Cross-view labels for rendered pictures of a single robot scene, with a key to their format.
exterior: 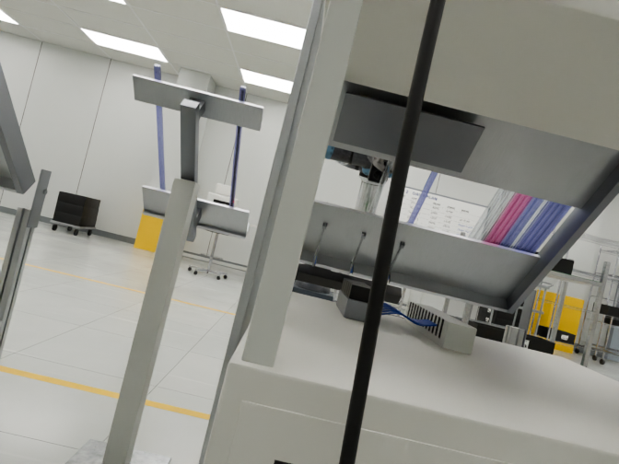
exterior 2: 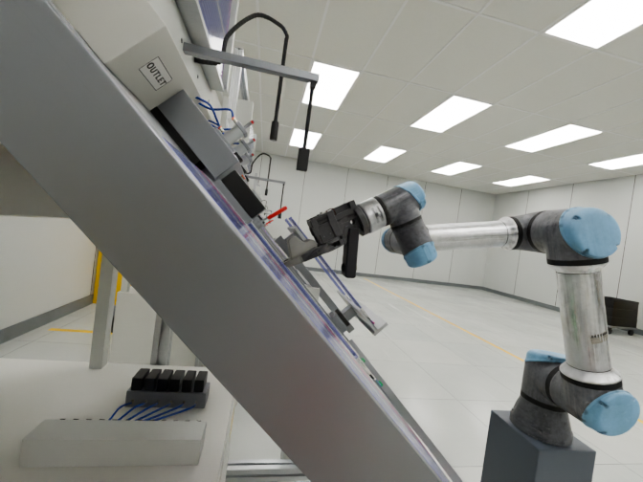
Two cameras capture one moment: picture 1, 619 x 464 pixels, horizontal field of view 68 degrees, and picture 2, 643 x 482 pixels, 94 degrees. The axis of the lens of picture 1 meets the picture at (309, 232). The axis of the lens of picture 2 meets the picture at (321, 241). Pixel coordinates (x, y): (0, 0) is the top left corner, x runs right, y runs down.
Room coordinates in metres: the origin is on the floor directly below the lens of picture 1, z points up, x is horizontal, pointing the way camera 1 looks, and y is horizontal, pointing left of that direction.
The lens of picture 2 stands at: (1.10, -0.82, 1.03)
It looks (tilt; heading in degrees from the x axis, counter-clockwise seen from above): 1 degrees down; 81
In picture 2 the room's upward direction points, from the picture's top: 8 degrees clockwise
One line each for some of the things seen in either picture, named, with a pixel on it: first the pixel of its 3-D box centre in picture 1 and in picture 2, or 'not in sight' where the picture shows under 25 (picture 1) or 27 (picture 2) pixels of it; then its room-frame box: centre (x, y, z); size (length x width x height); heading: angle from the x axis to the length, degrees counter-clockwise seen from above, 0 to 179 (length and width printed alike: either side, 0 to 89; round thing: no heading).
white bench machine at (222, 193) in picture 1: (223, 201); not in sight; (6.74, 1.34, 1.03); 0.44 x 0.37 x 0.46; 97
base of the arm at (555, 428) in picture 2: (314, 277); (542, 412); (1.94, -0.07, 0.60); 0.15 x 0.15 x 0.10
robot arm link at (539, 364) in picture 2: not in sight; (549, 374); (1.94, -0.07, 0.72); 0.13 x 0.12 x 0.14; 84
